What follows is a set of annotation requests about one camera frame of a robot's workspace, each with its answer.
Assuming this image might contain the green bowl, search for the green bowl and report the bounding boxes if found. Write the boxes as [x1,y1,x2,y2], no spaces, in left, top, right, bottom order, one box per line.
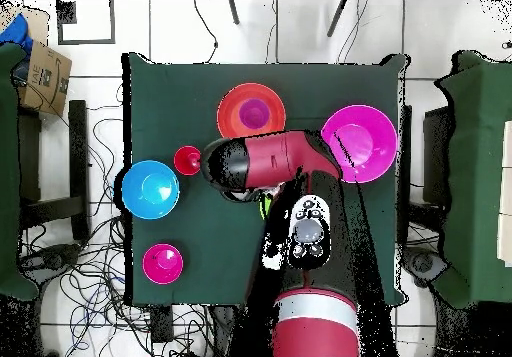
[258,193,274,221]

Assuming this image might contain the purple cup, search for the purple cup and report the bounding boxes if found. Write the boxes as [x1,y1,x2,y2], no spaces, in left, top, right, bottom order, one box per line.
[238,97,272,131]

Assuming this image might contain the orange bowl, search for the orange bowl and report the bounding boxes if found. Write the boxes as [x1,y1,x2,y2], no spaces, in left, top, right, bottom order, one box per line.
[216,82,287,140]

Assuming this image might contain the red cup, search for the red cup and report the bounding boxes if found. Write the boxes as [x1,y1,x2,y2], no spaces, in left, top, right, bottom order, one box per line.
[172,145,203,177]

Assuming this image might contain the large blue bowl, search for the large blue bowl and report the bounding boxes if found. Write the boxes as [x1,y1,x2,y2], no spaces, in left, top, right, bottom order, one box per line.
[121,159,181,221]

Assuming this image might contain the dark green tablecloth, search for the dark green tablecloth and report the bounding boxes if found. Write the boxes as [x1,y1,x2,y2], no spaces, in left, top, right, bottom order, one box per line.
[121,51,409,307]

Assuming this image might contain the small red bowl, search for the small red bowl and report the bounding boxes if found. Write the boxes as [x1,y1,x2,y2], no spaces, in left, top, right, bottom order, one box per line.
[142,243,185,286]

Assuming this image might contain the large pink bowl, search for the large pink bowl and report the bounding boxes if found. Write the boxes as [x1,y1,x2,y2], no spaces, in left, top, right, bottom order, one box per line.
[320,104,399,185]

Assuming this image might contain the black metal stand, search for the black metal stand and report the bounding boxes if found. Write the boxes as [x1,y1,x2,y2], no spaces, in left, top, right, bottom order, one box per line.
[399,104,453,214]
[17,99,91,242]

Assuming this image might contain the green cloth covered table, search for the green cloth covered table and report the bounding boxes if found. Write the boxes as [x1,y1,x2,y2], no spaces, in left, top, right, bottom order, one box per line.
[0,41,41,302]
[435,50,512,309]

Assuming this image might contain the printed cardboard box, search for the printed cardboard box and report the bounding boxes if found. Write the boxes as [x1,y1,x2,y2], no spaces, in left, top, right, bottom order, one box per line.
[17,38,74,117]

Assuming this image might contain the white box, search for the white box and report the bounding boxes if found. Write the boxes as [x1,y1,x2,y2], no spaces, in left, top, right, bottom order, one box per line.
[496,120,512,268]

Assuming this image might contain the plain cardboard box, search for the plain cardboard box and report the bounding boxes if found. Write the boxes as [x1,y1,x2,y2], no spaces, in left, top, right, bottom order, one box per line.
[0,5,51,47]

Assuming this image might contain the blue bag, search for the blue bag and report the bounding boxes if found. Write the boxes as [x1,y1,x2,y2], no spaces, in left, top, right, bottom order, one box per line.
[0,13,34,60]

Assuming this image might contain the black floor cable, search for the black floor cable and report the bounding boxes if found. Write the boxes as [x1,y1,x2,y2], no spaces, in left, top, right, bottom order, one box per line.
[193,0,220,64]

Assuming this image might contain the black pedestal foot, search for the black pedestal foot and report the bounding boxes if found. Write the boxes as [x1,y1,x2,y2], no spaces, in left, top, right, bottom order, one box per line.
[19,243,83,282]
[401,244,449,288]

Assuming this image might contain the tangle of floor cables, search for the tangle of floor cables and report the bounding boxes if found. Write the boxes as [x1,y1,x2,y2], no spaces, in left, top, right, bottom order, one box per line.
[23,84,225,357]

